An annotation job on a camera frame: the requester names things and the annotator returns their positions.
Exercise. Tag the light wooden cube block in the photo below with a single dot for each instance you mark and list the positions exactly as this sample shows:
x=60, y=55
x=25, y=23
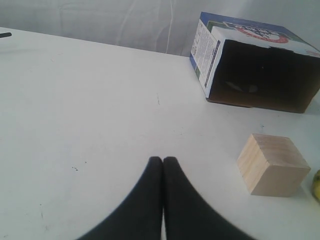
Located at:
x=272, y=166

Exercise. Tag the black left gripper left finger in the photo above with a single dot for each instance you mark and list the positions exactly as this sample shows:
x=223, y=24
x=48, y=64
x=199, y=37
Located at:
x=140, y=215

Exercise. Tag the yellow ball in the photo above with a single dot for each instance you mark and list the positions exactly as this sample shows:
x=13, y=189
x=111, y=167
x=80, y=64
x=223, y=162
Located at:
x=315, y=187

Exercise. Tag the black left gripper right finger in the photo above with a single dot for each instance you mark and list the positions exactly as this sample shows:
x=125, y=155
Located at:
x=187, y=215

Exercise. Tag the black rod at table edge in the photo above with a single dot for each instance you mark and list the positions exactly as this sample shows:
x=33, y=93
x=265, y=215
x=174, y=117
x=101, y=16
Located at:
x=5, y=35

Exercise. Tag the open printed cardboard box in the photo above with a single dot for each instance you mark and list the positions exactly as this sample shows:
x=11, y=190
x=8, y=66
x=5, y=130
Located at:
x=252, y=64

